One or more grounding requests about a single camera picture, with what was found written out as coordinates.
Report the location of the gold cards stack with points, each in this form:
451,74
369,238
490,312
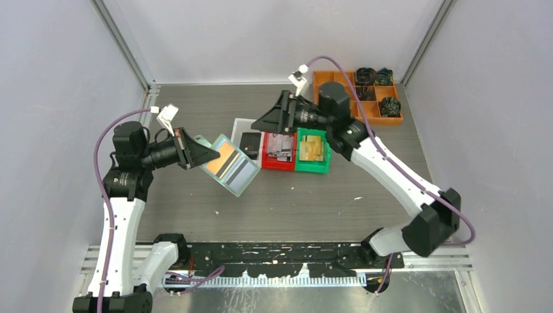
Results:
311,149

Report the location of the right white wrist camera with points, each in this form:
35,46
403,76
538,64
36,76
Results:
298,79

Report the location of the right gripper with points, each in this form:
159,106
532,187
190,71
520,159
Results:
280,118

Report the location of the green plastic bin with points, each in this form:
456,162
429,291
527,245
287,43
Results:
313,167

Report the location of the silver cards stack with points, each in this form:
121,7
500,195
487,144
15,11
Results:
280,146

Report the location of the green card holder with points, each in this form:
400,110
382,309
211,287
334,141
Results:
233,169

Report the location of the dark rolled cloth middle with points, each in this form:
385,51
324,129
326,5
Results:
365,93

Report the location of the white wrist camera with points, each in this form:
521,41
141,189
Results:
165,116
298,79

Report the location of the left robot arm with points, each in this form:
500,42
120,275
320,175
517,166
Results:
117,285

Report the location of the gold credit card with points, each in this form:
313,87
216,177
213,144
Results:
228,155

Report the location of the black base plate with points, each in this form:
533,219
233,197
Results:
276,260

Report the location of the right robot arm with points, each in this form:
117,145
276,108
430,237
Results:
434,212

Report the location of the red plastic bin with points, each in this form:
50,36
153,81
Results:
270,163

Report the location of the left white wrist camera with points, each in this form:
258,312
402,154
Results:
165,116

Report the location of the black VIP cards stack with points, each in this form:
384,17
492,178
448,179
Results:
250,144

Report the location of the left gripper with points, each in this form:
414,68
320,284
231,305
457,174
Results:
190,152

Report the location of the green rolled cloth top-right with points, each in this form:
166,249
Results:
384,77

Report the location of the white plastic bin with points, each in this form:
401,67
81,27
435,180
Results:
241,125

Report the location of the green rolled cloth bottom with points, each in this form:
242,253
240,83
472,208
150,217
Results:
390,107

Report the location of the wooden compartment tray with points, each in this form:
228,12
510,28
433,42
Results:
357,107

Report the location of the dark rolled cloth top-left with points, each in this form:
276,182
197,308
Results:
365,76

